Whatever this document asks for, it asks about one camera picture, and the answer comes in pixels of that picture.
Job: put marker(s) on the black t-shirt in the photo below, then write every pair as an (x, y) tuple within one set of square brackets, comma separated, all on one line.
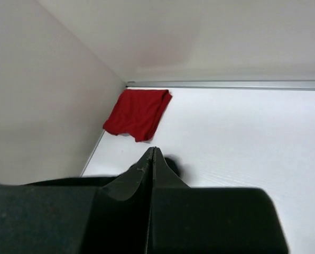
[(173, 165)]

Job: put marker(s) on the folded red t-shirt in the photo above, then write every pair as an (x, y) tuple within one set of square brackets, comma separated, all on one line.
[(138, 112)]

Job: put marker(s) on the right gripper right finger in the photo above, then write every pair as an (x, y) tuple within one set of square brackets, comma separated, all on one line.
[(186, 219)]

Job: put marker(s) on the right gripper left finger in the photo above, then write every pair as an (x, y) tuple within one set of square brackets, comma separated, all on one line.
[(88, 215)]

